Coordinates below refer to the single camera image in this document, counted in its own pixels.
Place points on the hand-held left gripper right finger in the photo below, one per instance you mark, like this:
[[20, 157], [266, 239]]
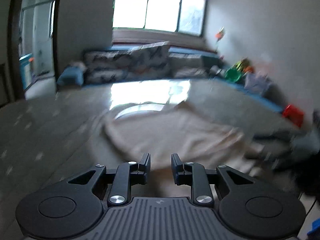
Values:
[[176, 168]]

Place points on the orange wall toy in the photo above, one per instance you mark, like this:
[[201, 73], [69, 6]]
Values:
[[220, 35]]

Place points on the red plastic stool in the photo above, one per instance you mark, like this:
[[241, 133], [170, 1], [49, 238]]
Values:
[[292, 115]]

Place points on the butterfly print cushion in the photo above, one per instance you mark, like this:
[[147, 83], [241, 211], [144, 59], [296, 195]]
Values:
[[107, 65], [152, 60]]

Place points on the green plastic basin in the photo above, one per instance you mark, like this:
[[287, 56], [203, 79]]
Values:
[[233, 76]]

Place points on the window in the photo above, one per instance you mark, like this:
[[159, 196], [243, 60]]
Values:
[[162, 10]]

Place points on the dark wooden door frame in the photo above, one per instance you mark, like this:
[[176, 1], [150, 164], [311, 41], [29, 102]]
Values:
[[58, 42]]

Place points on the pale cloth pile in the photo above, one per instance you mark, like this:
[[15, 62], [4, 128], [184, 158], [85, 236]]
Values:
[[257, 83]]

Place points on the blue object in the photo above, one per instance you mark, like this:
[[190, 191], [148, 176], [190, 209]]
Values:
[[314, 227]]

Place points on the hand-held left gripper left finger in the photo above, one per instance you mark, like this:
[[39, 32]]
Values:
[[145, 167]]

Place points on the plain beige cushion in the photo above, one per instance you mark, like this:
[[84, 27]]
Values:
[[187, 67]]

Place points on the beige garment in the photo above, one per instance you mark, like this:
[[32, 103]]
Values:
[[180, 135]]

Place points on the colourful toy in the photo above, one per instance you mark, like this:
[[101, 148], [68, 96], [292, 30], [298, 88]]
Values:
[[242, 65]]

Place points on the folded beige towel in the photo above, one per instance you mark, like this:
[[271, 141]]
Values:
[[80, 65]]

